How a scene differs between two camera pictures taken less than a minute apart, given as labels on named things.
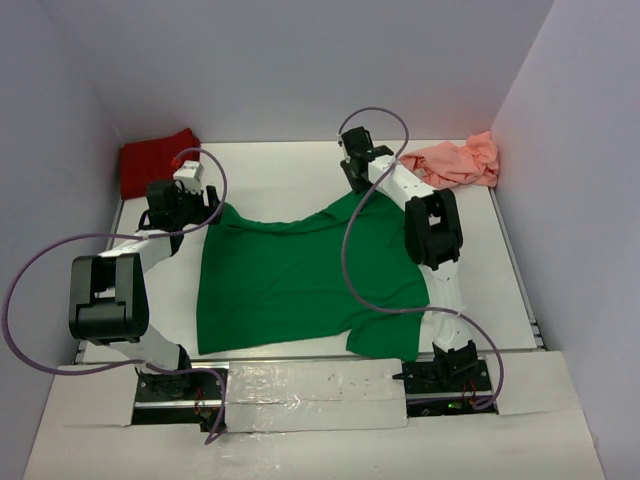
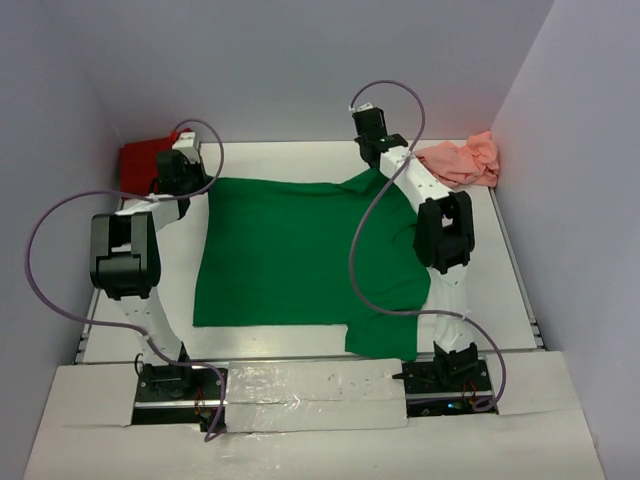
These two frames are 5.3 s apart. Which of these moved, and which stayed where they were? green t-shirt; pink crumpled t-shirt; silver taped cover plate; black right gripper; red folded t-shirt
Moved: green t-shirt; black right gripper
Stayed: silver taped cover plate; pink crumpled t-shirt; red folded t-shirt
